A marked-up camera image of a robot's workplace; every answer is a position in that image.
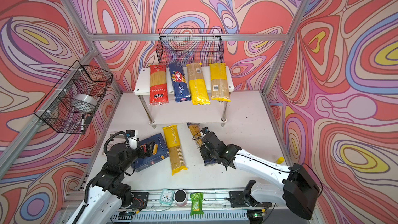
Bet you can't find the red spaghetti bag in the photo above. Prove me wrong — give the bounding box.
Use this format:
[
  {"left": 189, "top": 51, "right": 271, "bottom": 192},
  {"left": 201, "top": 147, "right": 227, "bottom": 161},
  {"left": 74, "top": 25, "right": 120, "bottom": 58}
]
[{"left": 149, "top": 64, "right": 169, "bottom": 105}]

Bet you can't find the black wire basket left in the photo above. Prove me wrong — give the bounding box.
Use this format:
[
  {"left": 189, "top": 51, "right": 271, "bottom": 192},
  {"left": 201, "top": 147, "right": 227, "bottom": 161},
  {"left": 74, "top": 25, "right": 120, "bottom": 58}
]
[{"left": 33, "top": 61, "right": 113, "bottom": 134}]

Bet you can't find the black wire basket back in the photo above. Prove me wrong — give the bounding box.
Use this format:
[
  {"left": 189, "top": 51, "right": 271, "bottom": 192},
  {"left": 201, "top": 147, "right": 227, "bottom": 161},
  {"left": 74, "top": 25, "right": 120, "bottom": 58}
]
[{"left": 156, "top": 28, "right": 224, "bottom": 66}]

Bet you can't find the clear yellow spaghetti bag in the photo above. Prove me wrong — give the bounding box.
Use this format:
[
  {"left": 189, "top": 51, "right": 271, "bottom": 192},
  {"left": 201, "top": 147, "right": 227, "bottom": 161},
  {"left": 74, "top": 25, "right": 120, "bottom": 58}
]
[{"left": 209, "top": 63, "right": 231, "bottom": 102}]

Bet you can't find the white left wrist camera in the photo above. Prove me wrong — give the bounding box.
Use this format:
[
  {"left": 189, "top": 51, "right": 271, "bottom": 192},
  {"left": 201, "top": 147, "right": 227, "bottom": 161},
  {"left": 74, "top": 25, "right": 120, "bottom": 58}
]
[{"left": 126, "top": 130, "right": 139, "bottom": 149}]

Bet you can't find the yellow Pastatime spaghetti bag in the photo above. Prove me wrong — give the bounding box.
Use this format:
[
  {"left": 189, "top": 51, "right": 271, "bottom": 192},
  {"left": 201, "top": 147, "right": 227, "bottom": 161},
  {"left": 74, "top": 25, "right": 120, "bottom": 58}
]
[{"left": 163, "top": 125, "right": 188, "bottom": 175}]

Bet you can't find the aluminium frame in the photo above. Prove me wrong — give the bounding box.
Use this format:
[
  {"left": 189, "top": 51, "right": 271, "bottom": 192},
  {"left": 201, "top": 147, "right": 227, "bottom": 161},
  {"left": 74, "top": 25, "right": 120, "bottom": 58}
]
[{"left": 0, "top": 0, "right": 325, "bottom": 224}]

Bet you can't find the black wire basket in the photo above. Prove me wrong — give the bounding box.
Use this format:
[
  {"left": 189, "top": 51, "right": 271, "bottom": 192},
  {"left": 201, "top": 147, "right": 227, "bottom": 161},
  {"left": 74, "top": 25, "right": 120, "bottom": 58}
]
[
  {"left": 33, "top": 61, "right": 113, "bottom": 134},
  {"left": 156, "top": 28, "right": 224, "bottom": 66}
]

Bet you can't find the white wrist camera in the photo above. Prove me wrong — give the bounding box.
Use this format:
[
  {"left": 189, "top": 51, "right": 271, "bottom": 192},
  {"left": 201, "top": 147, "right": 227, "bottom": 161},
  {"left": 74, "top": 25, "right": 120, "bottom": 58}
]
[
  {"left": 201, "top": 127, "right": 210, "bottom": 135},
  {"left": 126, "top": 130, "right": 139, "bottom": 149}
]

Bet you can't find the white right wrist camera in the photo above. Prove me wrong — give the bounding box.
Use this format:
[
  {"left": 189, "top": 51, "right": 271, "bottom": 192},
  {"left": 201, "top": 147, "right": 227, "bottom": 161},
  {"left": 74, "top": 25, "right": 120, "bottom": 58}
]
[{"left": 201, "top": 127, "right": 210, "bottom": 135}]

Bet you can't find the blue Barilla rigatoni box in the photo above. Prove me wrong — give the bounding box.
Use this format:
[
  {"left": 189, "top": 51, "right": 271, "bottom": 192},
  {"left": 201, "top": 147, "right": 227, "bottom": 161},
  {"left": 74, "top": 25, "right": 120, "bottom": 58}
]
[{"left": 131, "top": 133, "right": 170, "bottom": 172}]

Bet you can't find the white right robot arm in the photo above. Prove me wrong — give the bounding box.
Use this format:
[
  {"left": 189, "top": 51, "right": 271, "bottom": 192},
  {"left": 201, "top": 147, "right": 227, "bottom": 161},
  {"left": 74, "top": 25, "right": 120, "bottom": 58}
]
[{"left": 200, "top": 128, "right": 323, "bottom": 220}]

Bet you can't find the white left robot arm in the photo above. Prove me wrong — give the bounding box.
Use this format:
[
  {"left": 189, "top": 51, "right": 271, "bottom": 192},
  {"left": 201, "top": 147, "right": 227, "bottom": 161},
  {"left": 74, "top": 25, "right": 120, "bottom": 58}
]
[{"left": 67, "top": 141, "right": 155, "bottom": 224}]

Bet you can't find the silver tape roll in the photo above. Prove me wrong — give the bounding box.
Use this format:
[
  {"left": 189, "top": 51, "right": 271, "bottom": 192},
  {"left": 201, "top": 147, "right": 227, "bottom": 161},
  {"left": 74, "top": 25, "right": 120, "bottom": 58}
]
[{"left": 74, "top": 93, "right": 97, "bottom": 105}]

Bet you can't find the blue Barilla spaghetti box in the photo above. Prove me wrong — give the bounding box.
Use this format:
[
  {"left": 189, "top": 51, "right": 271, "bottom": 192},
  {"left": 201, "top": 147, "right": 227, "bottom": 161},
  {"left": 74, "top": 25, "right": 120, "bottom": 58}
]
[{"left": 169, "top": 63, "right": 191, "bottom": 103}]

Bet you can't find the green snack packet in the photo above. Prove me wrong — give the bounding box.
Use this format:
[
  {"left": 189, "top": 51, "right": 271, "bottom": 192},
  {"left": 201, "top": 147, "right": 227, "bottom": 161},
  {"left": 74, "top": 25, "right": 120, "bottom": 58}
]
[{"left": 190, "top": 192, "right": 204, "bottom": 216}]

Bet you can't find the blue Ankara spaghetti bag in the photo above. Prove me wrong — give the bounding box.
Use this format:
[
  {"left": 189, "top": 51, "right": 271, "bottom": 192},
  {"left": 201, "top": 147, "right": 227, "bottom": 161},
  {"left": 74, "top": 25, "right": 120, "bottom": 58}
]
[{"left": 187, "top": 122, "right": 215, "bottom": 166}]

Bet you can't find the black marker pen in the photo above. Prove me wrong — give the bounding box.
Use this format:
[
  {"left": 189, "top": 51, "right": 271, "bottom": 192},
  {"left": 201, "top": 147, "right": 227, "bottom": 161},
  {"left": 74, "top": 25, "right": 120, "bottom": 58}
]
[{"left": 81, "top": 114, "right": 85, "bottom": 133}]

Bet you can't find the white two-tier shelf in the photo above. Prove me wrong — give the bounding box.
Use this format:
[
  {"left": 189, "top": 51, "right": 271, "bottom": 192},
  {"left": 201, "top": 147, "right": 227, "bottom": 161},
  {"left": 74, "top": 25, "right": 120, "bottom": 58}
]
[{"left": 134, "top": 68, "right": 228, "bottom": 127}]

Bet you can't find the teal alarm clock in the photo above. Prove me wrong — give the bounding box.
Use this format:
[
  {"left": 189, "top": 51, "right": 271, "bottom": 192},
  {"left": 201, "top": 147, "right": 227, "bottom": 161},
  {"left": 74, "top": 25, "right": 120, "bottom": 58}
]
[{"left": 159, "top": 189, "right": 175, "bottom": 206}]

